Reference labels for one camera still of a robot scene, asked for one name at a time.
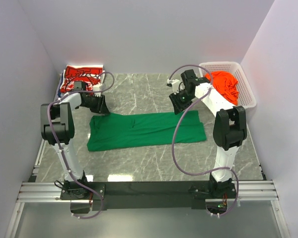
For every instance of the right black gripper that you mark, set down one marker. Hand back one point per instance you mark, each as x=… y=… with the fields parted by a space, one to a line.
x=178 y=106

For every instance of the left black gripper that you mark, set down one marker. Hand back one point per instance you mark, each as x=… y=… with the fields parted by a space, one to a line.
x=101 y=107

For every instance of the green t-shirt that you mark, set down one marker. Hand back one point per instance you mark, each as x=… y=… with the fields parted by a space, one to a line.
x=115 y=131

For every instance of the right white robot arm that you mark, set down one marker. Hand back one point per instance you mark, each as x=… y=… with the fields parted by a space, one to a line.
x=229 y=128

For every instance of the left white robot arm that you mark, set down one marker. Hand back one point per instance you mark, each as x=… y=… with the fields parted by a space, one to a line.
x=58 y=129

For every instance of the folded red printed t-shirt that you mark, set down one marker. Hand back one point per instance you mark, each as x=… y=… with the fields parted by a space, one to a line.
x=86 y=73

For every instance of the orange t-shirt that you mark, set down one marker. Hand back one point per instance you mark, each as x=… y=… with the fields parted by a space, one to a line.
x=226 y=84

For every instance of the white plastic basket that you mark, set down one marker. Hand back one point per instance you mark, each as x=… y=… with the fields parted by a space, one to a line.
x=245 y=97

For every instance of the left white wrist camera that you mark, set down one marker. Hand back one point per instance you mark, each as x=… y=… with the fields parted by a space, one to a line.
x=98 y=88

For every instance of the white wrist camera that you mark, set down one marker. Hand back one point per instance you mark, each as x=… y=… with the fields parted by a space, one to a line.
x=98 y=88
x=175 y=84

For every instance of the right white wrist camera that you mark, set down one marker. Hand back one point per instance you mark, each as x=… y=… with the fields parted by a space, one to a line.
x=175 y=84

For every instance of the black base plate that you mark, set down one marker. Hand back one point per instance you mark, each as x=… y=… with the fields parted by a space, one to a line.
x=145 y=195

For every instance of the aluminium rail frame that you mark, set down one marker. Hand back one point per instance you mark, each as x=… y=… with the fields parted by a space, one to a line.
x=149 y=163

